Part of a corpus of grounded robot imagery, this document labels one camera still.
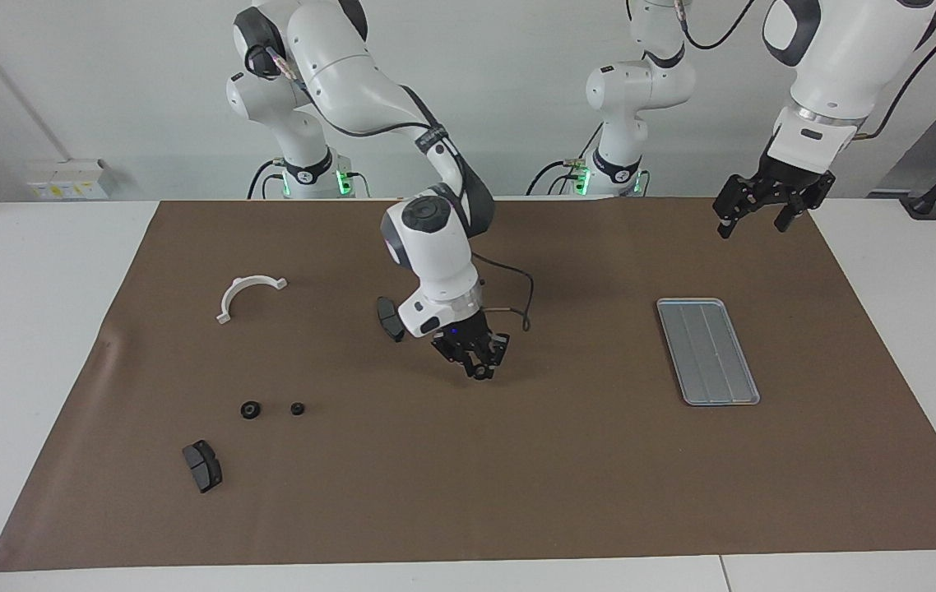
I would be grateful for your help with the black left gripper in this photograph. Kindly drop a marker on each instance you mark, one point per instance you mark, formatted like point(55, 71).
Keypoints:
point(793, 185)

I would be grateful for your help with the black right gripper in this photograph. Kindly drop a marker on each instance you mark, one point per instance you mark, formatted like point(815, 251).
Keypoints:
point(468, 341)

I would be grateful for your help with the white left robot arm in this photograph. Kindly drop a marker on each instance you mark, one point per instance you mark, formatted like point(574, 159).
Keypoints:
point(632, 90)

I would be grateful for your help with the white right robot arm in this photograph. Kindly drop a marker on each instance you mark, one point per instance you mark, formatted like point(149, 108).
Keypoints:
point(427, 247)

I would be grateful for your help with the silver metal tray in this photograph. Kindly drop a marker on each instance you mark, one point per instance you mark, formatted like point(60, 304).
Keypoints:
point(706, 353)

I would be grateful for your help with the long dark brake pad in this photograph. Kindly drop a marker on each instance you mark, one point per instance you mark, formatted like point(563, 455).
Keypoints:
point(387, 316)

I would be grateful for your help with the brown paper mat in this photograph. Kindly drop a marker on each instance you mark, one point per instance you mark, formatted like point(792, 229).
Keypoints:
point(517, 477)

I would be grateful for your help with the short dark brake pad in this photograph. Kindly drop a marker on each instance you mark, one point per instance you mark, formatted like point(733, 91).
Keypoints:
point(203, 467)

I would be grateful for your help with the white curved plastic bracket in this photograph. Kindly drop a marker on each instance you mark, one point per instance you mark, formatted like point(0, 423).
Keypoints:
point(231, 294)

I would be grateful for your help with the white wall socket box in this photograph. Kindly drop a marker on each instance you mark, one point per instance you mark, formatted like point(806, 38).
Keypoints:
point(65, 181)

